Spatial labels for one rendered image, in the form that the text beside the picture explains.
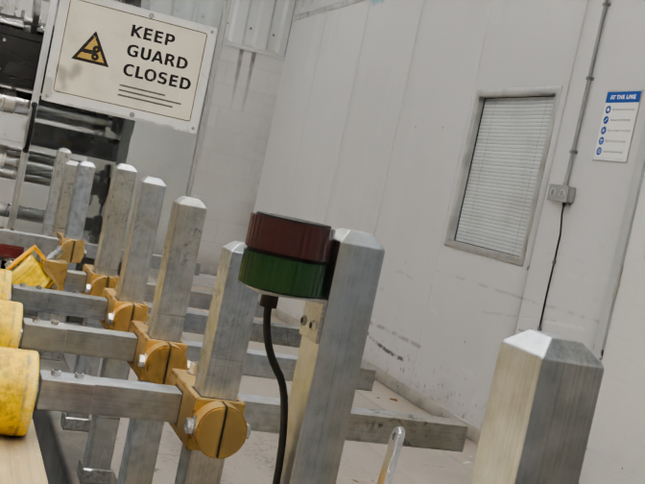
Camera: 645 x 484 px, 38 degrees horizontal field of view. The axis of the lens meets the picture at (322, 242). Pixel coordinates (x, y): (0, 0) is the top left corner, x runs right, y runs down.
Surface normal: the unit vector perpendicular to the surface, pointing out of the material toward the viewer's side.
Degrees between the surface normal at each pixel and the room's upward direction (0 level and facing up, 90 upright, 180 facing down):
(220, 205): 90
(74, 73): 90
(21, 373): 47
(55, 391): 90
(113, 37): 90
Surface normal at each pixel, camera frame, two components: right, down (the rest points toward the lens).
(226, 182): 0.36, 0.12
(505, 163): -0.91, -0.17
